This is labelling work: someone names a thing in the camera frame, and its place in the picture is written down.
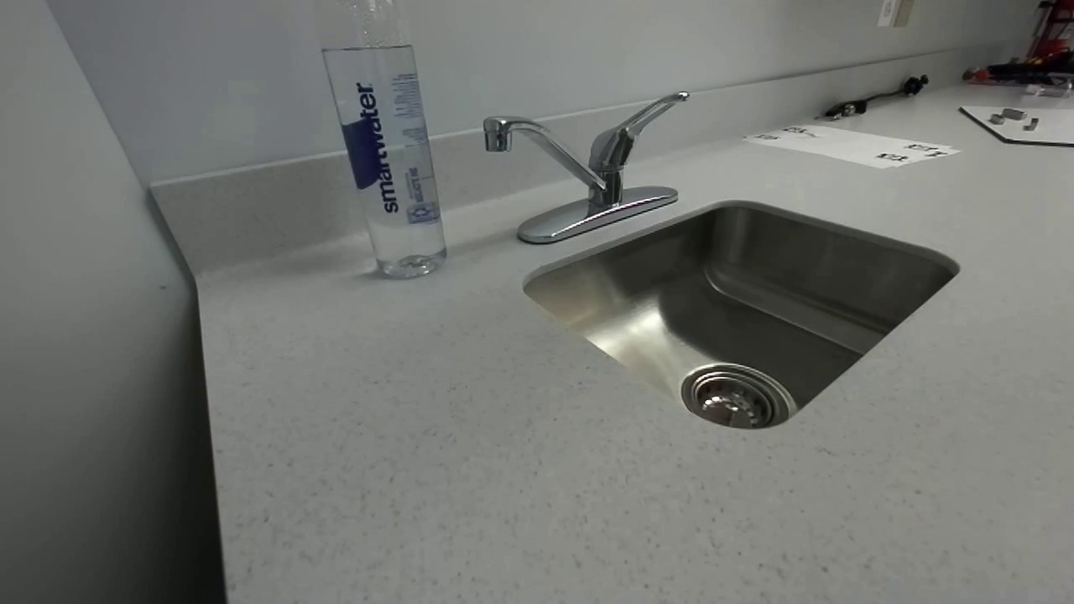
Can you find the clear smartwater plastic bottle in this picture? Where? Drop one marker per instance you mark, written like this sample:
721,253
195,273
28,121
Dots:
386,222

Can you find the metal sink drain strainer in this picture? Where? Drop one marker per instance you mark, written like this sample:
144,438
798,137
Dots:
734,400

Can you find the stainless steel sink basin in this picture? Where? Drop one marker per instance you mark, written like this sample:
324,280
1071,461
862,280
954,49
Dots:
784,280

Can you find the white paper sheet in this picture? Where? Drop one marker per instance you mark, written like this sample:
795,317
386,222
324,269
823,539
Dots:
860,144

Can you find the small grey metal part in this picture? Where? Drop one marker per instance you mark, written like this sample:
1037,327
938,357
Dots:
1030,121
1003,116

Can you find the paper at right edge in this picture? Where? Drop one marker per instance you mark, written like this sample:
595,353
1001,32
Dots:
1051,131

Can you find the red and black device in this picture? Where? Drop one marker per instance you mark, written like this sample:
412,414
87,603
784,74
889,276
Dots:
1051,34

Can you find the chrome faucet base plate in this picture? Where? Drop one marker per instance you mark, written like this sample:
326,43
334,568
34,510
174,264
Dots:
549,225

